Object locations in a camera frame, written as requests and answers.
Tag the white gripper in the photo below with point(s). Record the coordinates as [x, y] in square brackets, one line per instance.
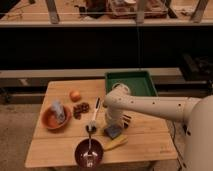
[114, 117]

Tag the blue sponge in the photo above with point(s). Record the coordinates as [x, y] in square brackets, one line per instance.
[113, 131]

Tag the dark striped bar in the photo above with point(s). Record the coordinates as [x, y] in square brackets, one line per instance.
[126, 121]

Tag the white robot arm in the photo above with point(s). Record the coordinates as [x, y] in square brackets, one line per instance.
[196, 113]

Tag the bunch of dark grapes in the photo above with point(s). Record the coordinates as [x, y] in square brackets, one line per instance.
[79, 109]

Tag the green plastic tray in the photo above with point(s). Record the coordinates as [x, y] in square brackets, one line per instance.
[139, 82]

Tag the dark maroon bowl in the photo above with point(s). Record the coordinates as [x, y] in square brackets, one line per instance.
[82, 148]

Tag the orange fruit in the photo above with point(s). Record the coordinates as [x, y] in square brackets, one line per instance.
[75, 96]

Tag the crumpled blue-grey cloth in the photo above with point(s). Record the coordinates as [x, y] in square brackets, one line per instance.
[58, 110]

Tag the orange clay bowl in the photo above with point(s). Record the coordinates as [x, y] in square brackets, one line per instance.
[49, 120]

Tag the cluttered tray on shelf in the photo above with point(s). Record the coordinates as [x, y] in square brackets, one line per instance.
[129, 8]

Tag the white handled dish brush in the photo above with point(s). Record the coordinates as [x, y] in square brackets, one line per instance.
[92, 125]

